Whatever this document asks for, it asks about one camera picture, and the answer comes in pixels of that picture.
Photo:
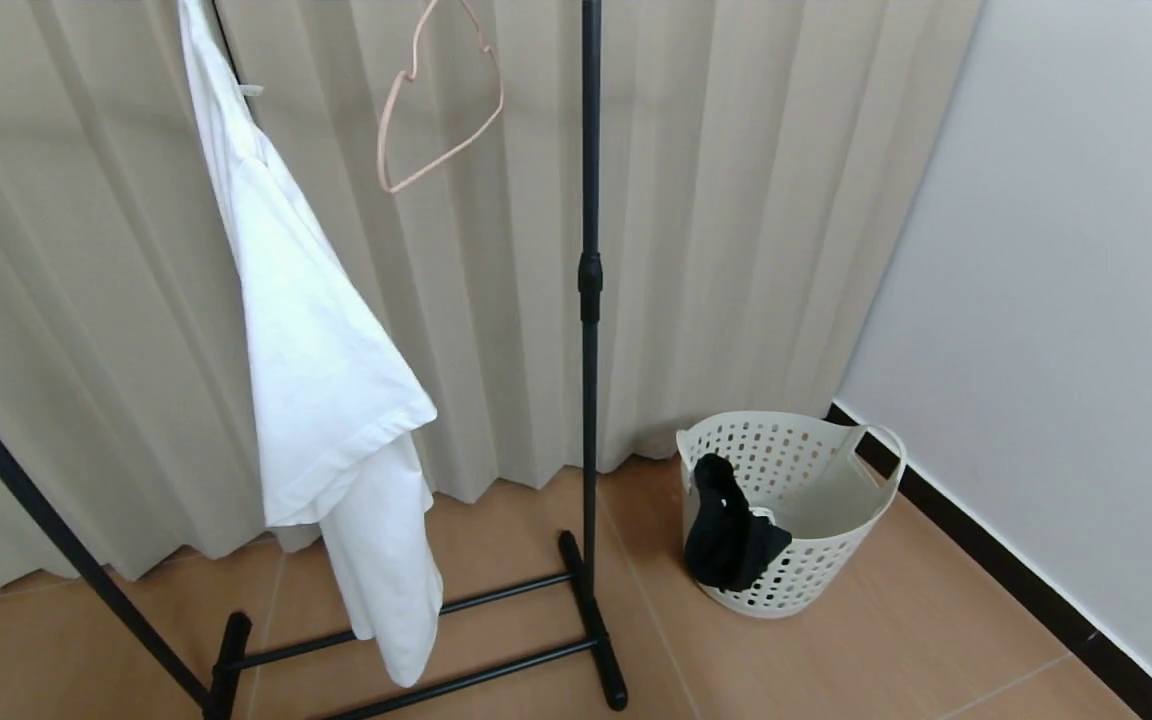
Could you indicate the white laundry basket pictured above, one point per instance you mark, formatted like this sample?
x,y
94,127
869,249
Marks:
x,y
836,500

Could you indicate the black garment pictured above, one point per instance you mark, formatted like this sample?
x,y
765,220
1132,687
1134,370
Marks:
x,y
726,540

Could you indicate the black clothes rack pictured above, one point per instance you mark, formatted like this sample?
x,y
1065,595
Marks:
x,y
590,200

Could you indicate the white garment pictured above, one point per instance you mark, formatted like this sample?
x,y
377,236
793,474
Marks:
x,y
316,380

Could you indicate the beige curtain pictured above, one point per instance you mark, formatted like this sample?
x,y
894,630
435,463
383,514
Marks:
x,y
736,200

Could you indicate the pink clothes hanger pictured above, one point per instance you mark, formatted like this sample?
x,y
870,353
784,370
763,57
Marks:
x,y
391,185

